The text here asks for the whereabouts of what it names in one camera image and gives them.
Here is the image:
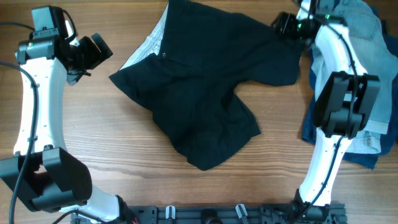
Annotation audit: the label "dark blue garment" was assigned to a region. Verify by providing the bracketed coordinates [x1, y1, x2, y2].
[320, 0, 397, 169]

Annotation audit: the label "light blue denim shorts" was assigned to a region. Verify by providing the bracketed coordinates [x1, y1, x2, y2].
[310, 0, 398, 155]

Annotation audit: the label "black left camera cable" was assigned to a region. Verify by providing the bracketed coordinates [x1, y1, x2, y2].
[0, 21, 40, 224]

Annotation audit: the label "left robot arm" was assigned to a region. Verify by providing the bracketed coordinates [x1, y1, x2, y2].
[1, 5, 138, 223]

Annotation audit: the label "black camera cable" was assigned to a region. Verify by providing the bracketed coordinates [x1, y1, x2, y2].
[292, 0, 358, 222]
[0, 21, 40, 224]

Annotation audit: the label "black shorts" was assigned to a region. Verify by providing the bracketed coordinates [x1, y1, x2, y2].
[110, 1, 302, 170]

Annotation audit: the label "black right camera cable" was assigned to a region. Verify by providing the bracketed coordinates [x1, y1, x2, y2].
[292, 0, 358, 222]

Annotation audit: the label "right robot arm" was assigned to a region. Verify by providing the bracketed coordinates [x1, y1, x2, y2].
[271, 1, 380, 223]

